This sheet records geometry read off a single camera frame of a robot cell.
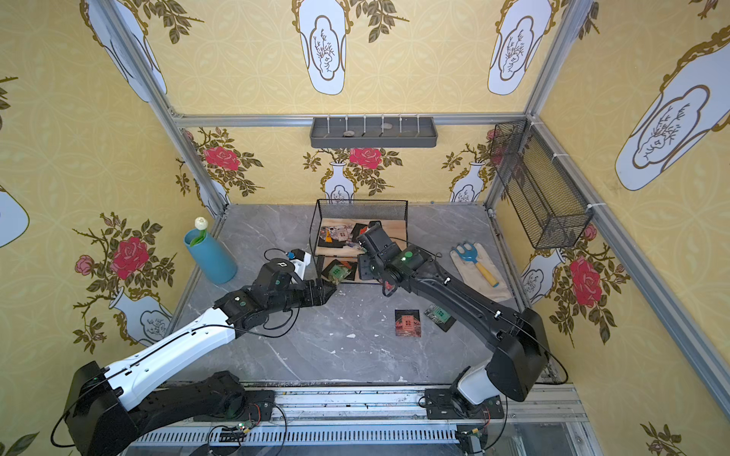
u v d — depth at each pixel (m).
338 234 0.90
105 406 0.38
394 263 0.55
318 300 0.68
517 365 0.39
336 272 0.98
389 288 0.95
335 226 0.92
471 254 1.03
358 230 0.90
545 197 0.77
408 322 0.88
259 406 0.73
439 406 0.73
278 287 0.60
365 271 0.70
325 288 0.70
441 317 0.90
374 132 0.92
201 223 0.76
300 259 0.71
